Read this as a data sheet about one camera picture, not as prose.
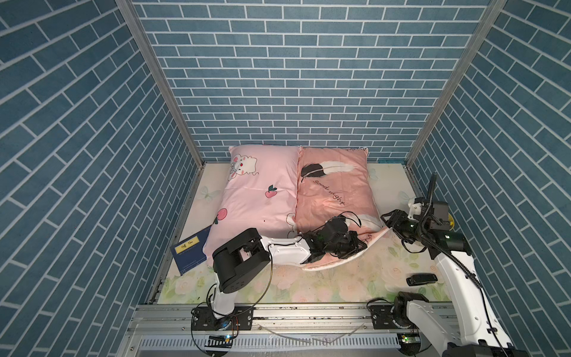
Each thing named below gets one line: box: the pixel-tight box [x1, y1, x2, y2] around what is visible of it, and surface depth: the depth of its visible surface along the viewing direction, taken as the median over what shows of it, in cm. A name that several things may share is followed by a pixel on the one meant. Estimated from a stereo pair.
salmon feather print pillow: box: [294, 146, 392, 271], surface depth 103 cm
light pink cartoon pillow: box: [203, 145, 301, 265], surface depth 97 cm
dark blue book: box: [169, 224, 212, 276], surface depth 91 cm
